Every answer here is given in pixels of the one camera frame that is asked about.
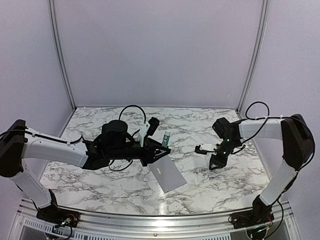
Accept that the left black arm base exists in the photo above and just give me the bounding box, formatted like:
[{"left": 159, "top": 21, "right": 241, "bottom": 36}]
[{"left": 36, "top": 209, "right": 80, "bottom": 228}]

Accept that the left aluminium corner post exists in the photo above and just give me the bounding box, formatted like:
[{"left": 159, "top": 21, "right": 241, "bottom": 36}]
[{"left": 47, "top": 0, "right": 77, "bottom": 111}]

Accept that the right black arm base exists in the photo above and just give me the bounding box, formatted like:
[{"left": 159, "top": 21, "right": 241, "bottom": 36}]
[{"left": 228, "top": 210, "right": 275, "bottom": 229}]

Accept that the aluminium corner post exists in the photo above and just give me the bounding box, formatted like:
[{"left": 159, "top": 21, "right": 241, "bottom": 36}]
[
  {"left": 236, "top": 0, "right": 270, "bottom": 113},
  {"left": 47, "top": 0, "right": 77, "bottom": 111}
]

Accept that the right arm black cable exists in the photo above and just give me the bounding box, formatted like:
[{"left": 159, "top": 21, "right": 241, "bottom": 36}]
[{"left": 229, "top": 101, "right": 315, "bottom": 173}]

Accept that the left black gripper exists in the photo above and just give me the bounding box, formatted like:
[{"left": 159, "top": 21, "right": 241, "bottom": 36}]
[{"left": 108, "top": 138, "right": 171, "bottom": 167}]

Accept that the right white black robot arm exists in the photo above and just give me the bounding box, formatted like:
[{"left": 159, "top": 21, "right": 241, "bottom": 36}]
[{"left": 209, "top": 114, "right": 316, "bottom": 224}]

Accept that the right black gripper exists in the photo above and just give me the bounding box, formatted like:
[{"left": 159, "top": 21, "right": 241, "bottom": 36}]
[{"left": 208, "top": 137, "right": 240, "bottom": 171}]

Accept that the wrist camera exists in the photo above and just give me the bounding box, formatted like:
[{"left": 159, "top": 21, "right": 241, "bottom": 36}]
[
  {"left": 194, "top": 143, "right": 216, "bottom": 155},
  {"left": 137, "top": 117, "right": 160, "bottom": 147}
]

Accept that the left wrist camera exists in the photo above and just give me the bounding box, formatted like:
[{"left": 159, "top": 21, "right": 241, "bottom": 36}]
[{"left": 137, "top": 117, "right": 160, "bottom": 147}]

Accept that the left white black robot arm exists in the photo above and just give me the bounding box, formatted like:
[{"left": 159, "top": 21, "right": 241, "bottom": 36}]
[{"left": 0, "top": 117, "right": 171, "bottom": 223}]

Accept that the right aluminium corner post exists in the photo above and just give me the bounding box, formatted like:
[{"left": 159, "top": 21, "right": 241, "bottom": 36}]
[{"left": 236, "top": 0, "right": 270, "bottom": 113}]

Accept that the aluminium front table rail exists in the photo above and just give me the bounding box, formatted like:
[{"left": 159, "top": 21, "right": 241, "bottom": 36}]
[{"left": 8, "top": 198, "right": 301, "bottom": 240}]

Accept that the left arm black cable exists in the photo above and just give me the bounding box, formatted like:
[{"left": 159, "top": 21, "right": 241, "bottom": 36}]
[{"left": 0, "top": 104, "right": 148, "bottom": 172}]

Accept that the grey paper envelope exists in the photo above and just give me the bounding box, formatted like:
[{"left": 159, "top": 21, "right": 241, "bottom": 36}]
[{"left": 148, "top": 155, "right": 187, "bottom": 194}]

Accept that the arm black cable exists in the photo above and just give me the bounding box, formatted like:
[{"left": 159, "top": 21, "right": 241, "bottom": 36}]
[
  {"left": 229, "top": 101, "right": 315, "bottom": 173},
  {"left": 0, "top": 104, "right": 148, "bottom": 172}
]

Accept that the green white glue stick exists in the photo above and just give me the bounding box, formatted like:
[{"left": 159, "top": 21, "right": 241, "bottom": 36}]
[{"left": 162, "top": 130, "right": 171, "bottom": 148}]

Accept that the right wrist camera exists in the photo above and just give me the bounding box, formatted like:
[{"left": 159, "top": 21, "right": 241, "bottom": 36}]
[{"left": 194, "top": 143, "right": 216, "bottom": 155}]

